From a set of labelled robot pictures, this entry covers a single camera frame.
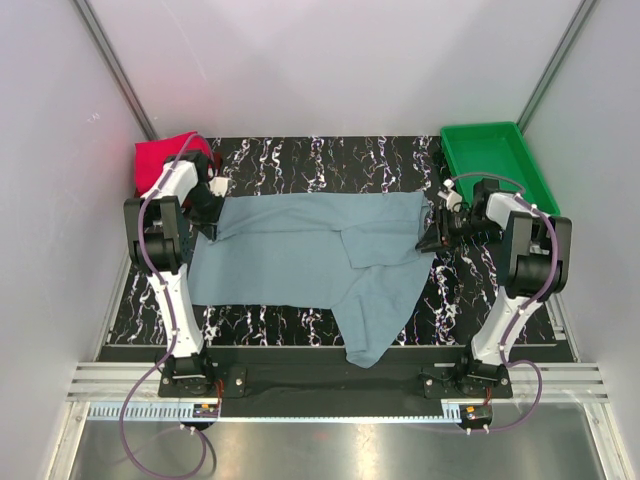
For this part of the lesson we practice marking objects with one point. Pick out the black mounting base plate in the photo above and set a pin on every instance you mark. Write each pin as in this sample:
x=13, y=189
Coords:
x=249, y=380

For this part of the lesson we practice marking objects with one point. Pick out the green plastic tray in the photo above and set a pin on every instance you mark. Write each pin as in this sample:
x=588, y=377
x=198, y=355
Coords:
x=499, y=149

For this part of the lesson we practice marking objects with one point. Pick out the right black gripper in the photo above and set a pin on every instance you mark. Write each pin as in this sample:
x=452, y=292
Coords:
x=430, y=242

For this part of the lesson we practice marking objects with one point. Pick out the aluminium frame rail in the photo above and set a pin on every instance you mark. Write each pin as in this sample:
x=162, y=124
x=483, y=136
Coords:
x=561, y=382

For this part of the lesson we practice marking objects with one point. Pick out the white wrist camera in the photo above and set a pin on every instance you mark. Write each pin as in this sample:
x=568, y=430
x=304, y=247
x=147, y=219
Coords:
x=219, y=186
x=451, y=200

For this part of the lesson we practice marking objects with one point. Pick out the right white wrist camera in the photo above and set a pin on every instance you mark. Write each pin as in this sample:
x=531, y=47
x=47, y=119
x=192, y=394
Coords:
x=451, y=200

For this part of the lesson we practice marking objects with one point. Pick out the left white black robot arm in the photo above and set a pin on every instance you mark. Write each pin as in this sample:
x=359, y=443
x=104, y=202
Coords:
x=157, y=230

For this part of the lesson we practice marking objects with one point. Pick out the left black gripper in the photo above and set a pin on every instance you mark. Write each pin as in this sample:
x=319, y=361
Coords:
x=210, y=220

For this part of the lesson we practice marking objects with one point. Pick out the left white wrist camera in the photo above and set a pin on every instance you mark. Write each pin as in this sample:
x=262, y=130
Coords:
x=219, y=186

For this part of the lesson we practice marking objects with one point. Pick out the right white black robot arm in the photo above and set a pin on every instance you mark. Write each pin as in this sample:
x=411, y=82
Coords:
x=532, y=266

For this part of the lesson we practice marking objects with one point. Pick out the folded red t shirt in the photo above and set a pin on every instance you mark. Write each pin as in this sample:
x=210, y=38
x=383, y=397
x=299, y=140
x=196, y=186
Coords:
x=216, y=162

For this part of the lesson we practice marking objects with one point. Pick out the folded pink t shirt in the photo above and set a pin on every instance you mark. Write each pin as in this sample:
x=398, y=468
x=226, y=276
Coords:
x=150, y=157

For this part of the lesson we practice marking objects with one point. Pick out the white slotted cable duct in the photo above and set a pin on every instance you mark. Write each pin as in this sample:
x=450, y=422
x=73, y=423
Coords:
x=239, y=412

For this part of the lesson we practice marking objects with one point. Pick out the grey blue t shirt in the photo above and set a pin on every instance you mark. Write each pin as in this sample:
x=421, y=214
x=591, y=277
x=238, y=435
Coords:
x=351, y=254

